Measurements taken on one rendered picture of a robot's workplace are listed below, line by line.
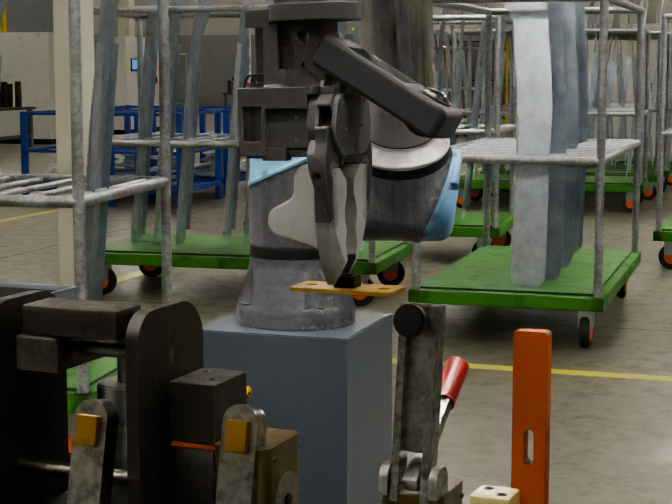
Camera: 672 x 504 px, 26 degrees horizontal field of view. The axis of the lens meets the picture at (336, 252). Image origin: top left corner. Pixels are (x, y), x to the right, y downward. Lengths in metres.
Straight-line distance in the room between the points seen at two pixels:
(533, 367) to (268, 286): 0.62
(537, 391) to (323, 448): 0.57
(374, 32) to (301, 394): 0.44
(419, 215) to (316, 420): 0.28
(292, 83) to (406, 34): 0.55
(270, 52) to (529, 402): 0.37
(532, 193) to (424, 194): 5.82
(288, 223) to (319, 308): 0.70
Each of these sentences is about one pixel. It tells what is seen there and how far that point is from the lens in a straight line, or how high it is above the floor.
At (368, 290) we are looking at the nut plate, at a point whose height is 1.25.
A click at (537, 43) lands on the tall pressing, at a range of 7.60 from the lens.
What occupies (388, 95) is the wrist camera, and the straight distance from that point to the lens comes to 1.07.
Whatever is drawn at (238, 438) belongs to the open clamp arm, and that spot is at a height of 1.08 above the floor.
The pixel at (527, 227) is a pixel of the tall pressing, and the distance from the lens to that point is 7.57.
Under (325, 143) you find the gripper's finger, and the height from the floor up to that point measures 1.37.
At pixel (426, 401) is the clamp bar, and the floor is 1.13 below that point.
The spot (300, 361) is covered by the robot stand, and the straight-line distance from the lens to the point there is 1.76.
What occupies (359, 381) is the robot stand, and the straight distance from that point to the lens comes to 1.79.
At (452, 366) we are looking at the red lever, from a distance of 1.37.
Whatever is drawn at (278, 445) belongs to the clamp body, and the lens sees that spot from 1.38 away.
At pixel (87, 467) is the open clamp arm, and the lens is 1.42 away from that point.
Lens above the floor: 1.42
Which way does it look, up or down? 7 degrees down
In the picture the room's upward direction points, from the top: straight up
